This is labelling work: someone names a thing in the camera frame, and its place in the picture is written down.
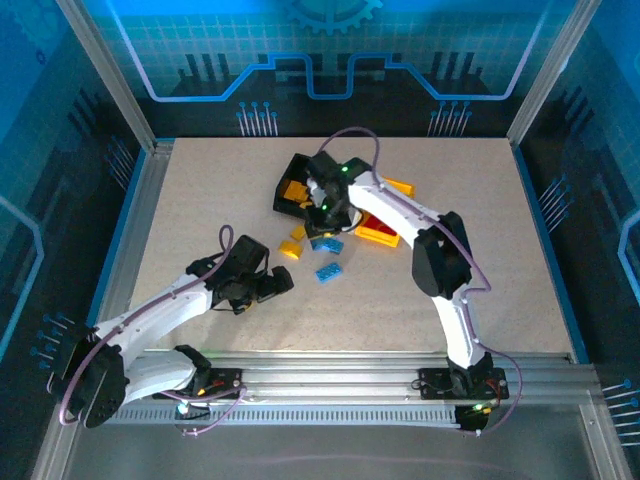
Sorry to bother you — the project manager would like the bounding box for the black plastic bin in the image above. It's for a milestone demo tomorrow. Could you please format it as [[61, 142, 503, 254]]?
[[271, 153, 326, 224]]

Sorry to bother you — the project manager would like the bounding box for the yellow plastic bin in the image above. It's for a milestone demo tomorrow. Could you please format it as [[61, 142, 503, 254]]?
[[353, 178, 417, 250]]

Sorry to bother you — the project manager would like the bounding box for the blue lego brick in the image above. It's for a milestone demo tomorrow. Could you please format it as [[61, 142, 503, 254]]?
[[313, 261, 346, 286], [309, 235, 347, 256]]

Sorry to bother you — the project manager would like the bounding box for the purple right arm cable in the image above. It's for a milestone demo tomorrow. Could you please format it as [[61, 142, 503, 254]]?
[[317, 126, 524, 438]]

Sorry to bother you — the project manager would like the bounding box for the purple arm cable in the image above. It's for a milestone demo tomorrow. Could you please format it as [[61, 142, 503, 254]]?
[[317, 126, 524, 438], [47, 224, 249, 438]]

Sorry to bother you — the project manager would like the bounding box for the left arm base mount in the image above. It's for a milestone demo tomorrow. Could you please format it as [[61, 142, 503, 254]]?
[[152, 368, 247, 402]]

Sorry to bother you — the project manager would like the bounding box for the aluminium frame rail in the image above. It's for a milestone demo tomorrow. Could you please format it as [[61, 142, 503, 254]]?
[[59, 349, 604, 427]]

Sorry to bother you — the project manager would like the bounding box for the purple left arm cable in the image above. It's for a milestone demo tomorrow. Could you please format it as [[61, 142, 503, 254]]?
[[47, 224, 249, 438]]

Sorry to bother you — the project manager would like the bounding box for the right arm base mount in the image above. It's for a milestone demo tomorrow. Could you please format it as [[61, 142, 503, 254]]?
[[418, 367, 511, 402]]

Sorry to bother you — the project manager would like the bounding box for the aluminium frame post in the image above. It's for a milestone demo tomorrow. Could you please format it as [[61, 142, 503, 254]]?
[[507, 0, 604, 147], [53, 0, 159, 154]]

